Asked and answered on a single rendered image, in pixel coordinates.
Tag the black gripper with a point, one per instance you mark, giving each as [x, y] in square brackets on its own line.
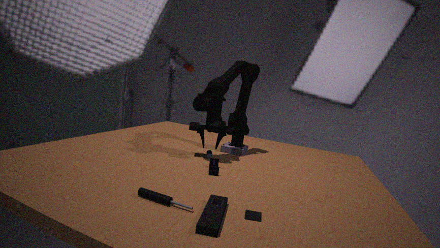
[195, 126]

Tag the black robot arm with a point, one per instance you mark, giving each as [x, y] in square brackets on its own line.
[212, 99]

